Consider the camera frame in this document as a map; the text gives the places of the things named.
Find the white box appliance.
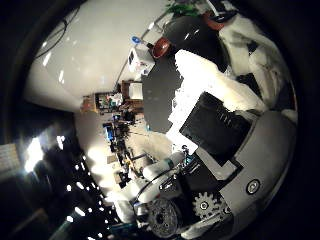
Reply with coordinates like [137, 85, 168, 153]
[127, 44, 156, 76]

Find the white crumpled cloth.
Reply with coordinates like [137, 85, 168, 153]
[165, 49, 268, 155]

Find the green leafy plant white pot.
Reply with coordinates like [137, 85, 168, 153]
[166, 0, 201, 18]

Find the dark brown bowl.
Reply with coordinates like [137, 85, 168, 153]
[151, 37, 173, 59]

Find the blue capped bottle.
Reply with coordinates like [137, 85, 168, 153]
[130, 35, 148, 46]

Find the wooden shelf with clutter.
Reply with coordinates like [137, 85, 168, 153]
[81, 91, 124, 114]

